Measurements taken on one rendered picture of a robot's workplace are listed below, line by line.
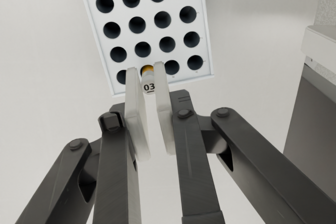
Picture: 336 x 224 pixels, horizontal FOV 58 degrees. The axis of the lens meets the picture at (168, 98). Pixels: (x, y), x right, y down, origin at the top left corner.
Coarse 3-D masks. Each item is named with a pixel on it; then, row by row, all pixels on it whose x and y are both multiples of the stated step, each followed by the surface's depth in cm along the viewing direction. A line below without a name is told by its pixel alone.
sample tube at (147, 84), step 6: (144, 66) 24; (150, 66) 24; (144, 72) 23; (150, 72) 23; (144, 78) 22; (150, 78) 21; (144, 84) 21; (150, 84) 21; (144, 90) 22; (150, 90) 22
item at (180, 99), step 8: (176, 96) 18; (184, 96) 18; (176, 104) 17; (184, 104) 17; (200, 120) 15; (208, 120) 15; (200, 128) 14; (208, 128) 14; (208, 136) 14; (216, 136) 14; (208, 144) 15; (216, 144) 14; (224, 144) 14; (208, 152) 15; (216, 152) 15; (224, 152) 15
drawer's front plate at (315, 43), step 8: (304, 32) 21; (312, 32) 20; (320, 32) 19; (328, 32) 19; (304, 40) 21; (312, 40) 20; (320, 40) 19; (328, 40) 18; (304, 48) 21; (312, 48) 20; (320, 48) 19; (328, 48) 18; (312, 56) 20; (320, 56) 19; (328, 56) 18; (328, 64) 18
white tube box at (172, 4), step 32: (96, 0) 22; (128, 0) 24; (160, 0) 22; (192, 0) 22; (96, 32) 22; (128, 32) 22; (160, 32) 23; (192, 32) 26; (128, 64) 24; (192, 64) 25
